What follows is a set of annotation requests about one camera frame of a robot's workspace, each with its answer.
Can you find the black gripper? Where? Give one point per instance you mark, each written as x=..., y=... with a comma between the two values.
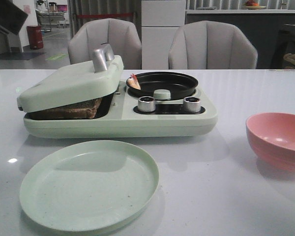
x=12, y=18

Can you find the mint green sandwich maker lid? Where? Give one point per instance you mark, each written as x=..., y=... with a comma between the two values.
x=72, y=84

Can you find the white bread slice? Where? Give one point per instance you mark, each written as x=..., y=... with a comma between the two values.
x=80, y=110

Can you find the orange shrimp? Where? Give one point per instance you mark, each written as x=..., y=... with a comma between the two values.
x=133, y=82

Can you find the pink plastic bowl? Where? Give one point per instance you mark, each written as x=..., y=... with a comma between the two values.
x=272, y=138

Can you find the mint green breakfast maker base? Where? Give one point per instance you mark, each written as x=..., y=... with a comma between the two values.
x=122, y=121

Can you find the red bin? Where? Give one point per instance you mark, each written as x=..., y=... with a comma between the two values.
x=35, y=37

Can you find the left grey upholstered chair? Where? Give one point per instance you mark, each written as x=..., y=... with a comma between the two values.
x=121, y=35

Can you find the grey upholstered chair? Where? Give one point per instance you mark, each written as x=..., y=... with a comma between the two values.
x=211, y=45
x=121, y=35

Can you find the white cabinet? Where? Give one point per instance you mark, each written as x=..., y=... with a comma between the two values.
x=160, y=20

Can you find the left silver control knob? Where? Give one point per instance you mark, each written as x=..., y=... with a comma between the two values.
x=146, y=104

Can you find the silver control knob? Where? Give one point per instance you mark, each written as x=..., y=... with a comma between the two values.
x=146, y=104
x=191, y=104

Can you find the black round frying pan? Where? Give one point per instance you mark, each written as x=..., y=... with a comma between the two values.
x=180, y=85

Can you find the mint green round plate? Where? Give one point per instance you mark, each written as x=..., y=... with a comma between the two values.
x=95, y=186

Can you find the right grey upholstered chair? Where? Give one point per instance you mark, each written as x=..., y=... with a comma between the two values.
x=211, y=45

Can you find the right silver control knob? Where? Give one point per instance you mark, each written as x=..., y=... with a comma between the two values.
x=191, y=104

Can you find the fruit plate on counter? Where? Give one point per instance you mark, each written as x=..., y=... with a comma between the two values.
x=253, y=5

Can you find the grey counter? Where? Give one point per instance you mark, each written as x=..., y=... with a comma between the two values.
x=261, y=27

